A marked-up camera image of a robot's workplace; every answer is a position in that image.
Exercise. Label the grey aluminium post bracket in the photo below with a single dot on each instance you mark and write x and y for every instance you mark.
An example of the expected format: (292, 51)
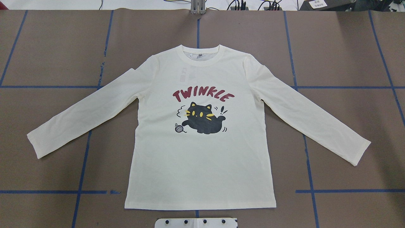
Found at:
(197, 7)

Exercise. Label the black box with label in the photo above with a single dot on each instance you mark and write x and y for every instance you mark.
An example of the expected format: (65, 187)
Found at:
(326, 5)

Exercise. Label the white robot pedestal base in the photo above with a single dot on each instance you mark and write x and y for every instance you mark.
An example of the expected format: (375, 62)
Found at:
(196, 223)

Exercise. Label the cream long-sleeve cat shirt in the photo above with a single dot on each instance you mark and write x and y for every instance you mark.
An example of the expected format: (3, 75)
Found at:
(200, 143)

